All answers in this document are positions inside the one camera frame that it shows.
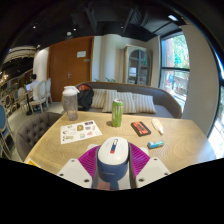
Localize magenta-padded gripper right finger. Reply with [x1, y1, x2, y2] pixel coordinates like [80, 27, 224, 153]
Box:
[127, 142, 172, 189]

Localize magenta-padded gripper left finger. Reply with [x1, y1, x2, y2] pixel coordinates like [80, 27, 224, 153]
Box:
[57, 143, 101, 190]

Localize blue and white computer mouse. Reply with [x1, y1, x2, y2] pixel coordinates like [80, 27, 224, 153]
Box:
[96, 136, 130, 183]

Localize small teal packet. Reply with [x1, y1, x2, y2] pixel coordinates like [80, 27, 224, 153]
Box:
[147, 139, 165, 150]

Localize white sticker sheet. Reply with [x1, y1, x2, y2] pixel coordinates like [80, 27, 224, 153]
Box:
[60, 119, 103, 145]

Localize black box with red print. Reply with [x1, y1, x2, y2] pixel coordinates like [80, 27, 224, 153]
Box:
[130, 121, 152, 138]

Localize yellow table sticker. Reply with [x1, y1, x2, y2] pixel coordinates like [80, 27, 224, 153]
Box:
[25, 158, 41, 169]

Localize white squeeze tube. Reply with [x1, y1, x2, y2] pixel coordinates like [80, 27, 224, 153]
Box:
[151, 118, 165, 136]

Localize grey tufted armchair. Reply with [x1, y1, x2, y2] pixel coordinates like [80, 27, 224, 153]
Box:
[15, 111, 64, 163]

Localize striped cushion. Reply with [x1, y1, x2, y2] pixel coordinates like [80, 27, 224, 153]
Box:
[101, 90, 137, 115]
[132, 93, 158, 115]
[91, 88, 108, 110]

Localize clear shaker bottle white lid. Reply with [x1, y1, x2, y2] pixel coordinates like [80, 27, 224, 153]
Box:
[62, 85, 81, 122]

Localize green drink can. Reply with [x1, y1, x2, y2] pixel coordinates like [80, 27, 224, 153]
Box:
[111, 98, 125, 128]

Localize grey curved sofa bench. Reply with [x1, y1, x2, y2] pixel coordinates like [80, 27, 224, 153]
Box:
[75, 81, 184, 119]

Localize black backpack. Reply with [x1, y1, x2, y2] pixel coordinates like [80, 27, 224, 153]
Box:
[77, 83, 95, 112]

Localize large glass window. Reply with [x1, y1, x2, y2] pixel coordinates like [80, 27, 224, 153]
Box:
[159, 32, 191, 113]
[207, 84, 224, 160]

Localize white dining chairs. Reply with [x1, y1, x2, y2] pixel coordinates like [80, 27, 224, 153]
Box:
[18, 77, 53, 114]

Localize blue round-back chairs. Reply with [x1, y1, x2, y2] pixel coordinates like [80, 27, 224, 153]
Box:
[0, 89, 21, 159]

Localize person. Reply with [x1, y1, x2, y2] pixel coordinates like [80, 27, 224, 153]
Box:
[25, 73, 42, 101]

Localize brown wooden door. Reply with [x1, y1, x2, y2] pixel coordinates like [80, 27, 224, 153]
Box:
[47, 35, 95, 103]

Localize glass-front cabinet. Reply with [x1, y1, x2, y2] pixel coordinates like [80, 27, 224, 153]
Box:
[123, 44, 153, 87]

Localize white door sign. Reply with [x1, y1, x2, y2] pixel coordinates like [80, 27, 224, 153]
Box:
[76, 50, 88, 59]

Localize ceiling spot lights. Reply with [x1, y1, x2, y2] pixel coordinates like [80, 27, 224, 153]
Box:
[31, 13, 181, 38]

